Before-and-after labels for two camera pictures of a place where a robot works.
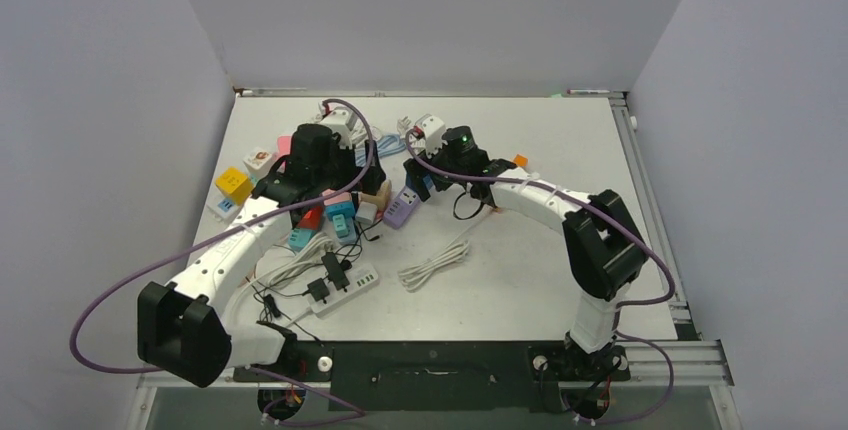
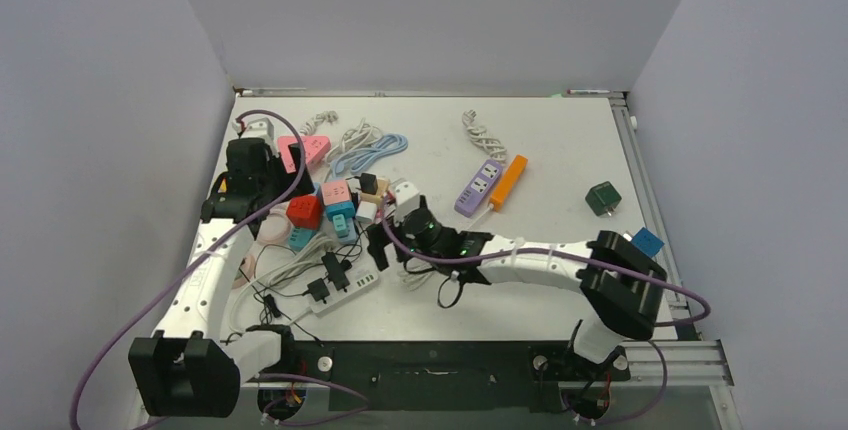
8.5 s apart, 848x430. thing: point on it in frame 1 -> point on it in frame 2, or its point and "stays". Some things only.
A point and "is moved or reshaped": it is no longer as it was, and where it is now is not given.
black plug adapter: [318, 289] stays
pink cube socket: [335, 198] stays
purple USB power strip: [398, 210] is moved or reshaped
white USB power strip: [359, 278] stays
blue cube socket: [428, 181] is moved or reshaped
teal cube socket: [299, 237] stays
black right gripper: [417, 171] -> [380, 244]
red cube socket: [312, 219] stays
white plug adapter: [366, 212] stays
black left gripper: [354, 173] -> [288, 179]
